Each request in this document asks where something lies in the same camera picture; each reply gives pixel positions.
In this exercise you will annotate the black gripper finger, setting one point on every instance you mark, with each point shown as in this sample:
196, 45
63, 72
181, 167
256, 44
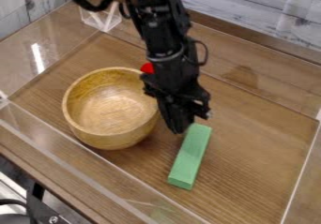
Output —
186, 113
172, 115

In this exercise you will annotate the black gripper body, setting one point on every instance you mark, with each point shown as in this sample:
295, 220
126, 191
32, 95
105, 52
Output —
174, 80

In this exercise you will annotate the green rectangular block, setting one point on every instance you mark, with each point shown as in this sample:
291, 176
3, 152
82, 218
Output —
189, 158

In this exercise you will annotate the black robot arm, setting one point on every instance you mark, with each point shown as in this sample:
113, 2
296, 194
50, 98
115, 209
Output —
161, 20

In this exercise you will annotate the brown wooden bowl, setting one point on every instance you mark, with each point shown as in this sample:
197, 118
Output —
109, 112

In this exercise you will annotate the clear acrylic corner bracket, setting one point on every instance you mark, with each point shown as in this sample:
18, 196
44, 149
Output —
103, 20

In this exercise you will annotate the black table frame bracket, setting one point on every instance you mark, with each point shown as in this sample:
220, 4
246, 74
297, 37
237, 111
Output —
36, 213

